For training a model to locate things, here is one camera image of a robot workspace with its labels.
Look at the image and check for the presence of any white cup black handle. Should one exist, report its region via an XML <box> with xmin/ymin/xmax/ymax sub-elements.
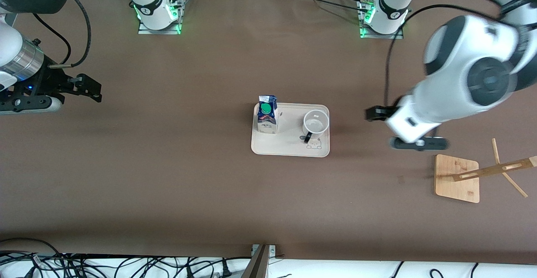
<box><xmin>302</xmin><ymin>109</ymin><xmax>329</xmax><ymax>144</ymax></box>

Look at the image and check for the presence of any blue milk carton green cap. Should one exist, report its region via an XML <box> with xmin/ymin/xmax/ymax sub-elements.
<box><xmin>257</xmin><ymin>95</ymin><xmax>279</xmax><ymax>135</ymax></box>

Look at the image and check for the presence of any white tray with bunny print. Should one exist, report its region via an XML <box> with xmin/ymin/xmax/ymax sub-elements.
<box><xmin>251</xmin><ymin>103</ymin><xmax>330</xmax><ymax>158</ymax></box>

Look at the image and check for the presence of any wooden mug stand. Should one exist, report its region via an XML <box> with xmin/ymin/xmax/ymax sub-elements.
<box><xmin>434</xmin><ymin>138</ymin><xmax>537</xmax><ymax>203</ymax></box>

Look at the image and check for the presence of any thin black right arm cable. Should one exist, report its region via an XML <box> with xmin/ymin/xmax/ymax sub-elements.
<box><xmin>33</xmin><ymin>13</ymin><xmax>74</xmax><ymax>63</ymax></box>

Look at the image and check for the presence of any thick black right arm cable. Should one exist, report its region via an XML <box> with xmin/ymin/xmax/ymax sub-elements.
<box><xmin>58</xmin><ymin>0</ymin><xmax>91</xmax><ymax>66</ymax></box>

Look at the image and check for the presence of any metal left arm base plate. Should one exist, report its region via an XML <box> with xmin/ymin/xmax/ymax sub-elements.
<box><xmin>359</xmin><ymin>0</ymin><xmax>404</xmax><ymax>39</ymax></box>

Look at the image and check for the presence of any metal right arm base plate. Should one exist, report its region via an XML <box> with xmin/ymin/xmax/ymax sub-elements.
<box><xmin>138</xmin><ymin>16</ymin><xmax>182</xmax><ymax>35</ymax></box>

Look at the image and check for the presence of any black table cable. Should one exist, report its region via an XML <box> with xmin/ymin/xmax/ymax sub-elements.
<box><xmin>292</xmin><ymin>0</ymin><xmax>366</xmax><ymax>11</ymax></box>

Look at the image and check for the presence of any black velcro arm strap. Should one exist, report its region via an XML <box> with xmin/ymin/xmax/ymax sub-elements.
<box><xmin>500</xmin><ymin>0</ymin><xmax>537</xmax><ymax>14</ymax></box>

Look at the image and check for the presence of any metal frame post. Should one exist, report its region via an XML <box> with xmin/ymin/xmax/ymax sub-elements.
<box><xmin>241</xmin><ymin>244</ymin><xmax>277</xmax><ymax>278</ymax></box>

